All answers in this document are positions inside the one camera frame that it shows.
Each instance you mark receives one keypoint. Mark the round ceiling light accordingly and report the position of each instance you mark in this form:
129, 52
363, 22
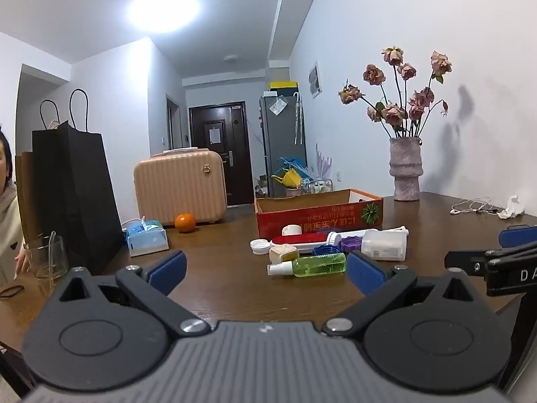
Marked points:
163, 6

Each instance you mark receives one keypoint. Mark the paper note on fridge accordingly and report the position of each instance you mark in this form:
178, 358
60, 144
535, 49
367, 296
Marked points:
277, 106

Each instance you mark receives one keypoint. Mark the blue bottle cap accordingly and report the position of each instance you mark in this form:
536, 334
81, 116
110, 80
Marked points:
325, 250

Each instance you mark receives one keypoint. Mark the pink ceramic vase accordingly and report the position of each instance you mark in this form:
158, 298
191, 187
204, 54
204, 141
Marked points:
406, 168

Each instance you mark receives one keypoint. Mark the yellow box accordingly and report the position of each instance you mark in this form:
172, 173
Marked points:
283, 86

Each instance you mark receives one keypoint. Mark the small ceiling lamp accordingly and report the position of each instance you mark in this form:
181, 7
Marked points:
231, 58

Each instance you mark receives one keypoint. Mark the purple dried flowers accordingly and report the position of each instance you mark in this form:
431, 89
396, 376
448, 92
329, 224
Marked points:
323, 166

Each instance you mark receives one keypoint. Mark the blue tissue pack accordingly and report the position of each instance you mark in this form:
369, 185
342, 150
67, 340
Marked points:
147, 239

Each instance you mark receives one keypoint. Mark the cream jar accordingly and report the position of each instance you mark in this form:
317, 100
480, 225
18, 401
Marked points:
282, 256

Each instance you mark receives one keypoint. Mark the grey fridge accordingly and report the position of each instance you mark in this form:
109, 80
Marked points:
281, 138

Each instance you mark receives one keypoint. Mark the wall picture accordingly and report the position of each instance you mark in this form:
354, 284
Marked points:
315, 79

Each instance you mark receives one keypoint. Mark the brown paper bag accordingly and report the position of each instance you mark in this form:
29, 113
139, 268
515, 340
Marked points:
25, 197

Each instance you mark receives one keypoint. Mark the side room door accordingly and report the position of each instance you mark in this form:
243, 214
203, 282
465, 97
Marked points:
173, 126

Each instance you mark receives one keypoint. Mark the clear plastic container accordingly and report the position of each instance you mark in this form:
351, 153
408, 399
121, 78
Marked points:
384, 245

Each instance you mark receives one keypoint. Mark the white earphones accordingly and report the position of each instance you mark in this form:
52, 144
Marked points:
470, 208

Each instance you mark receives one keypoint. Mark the white lid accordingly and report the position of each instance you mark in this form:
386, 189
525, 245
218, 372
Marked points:
260, 247

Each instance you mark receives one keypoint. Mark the red and white lint brush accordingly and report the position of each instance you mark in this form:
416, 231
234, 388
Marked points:
300, 241

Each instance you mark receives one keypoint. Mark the paper note on door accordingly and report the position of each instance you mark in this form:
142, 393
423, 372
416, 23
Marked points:
215, 134

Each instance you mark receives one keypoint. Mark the red cardboard box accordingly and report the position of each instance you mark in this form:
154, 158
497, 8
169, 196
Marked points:
319, 218

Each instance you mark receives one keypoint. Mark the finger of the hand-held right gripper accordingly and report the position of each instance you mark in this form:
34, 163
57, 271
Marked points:
463, 261
518, 237

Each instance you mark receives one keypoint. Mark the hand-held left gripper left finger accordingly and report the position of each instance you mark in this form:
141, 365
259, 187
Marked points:
168, 270

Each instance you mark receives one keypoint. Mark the folded white umbrella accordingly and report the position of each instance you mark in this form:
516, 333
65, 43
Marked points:
298, 121

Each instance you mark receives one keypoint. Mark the glass straw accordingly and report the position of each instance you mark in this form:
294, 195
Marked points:
53, 243

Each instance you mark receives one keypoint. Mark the crumpled white tissue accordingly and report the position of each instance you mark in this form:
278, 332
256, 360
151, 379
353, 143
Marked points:
512, 210

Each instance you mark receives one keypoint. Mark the black paper bag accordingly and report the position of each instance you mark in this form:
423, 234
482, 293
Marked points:
75, 197

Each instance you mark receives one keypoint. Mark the white round cap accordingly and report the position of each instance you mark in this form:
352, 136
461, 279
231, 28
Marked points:
291, 230

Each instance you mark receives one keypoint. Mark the glass cup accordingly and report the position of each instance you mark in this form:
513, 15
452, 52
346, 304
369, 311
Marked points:
42, 260

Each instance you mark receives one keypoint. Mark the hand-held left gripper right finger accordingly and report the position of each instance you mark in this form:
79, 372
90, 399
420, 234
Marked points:
365, 273

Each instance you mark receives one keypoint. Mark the pink flower pot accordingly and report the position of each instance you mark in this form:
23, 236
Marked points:
293, 192

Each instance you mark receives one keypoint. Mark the dark brown door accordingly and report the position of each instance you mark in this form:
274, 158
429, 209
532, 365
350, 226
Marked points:
235, 155

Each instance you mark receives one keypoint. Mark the pink suitcase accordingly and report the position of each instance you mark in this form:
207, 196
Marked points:
180, 189

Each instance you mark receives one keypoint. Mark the dried pink roses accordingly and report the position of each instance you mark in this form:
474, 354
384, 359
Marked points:
394, 113

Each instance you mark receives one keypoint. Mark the orange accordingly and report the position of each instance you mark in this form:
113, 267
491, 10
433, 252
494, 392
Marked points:
185, 223

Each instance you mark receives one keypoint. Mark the green spray bottle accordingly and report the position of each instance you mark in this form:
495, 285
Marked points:
319, 265

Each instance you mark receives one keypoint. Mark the blue folded umbrella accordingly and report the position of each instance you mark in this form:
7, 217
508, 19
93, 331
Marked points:
291, 163

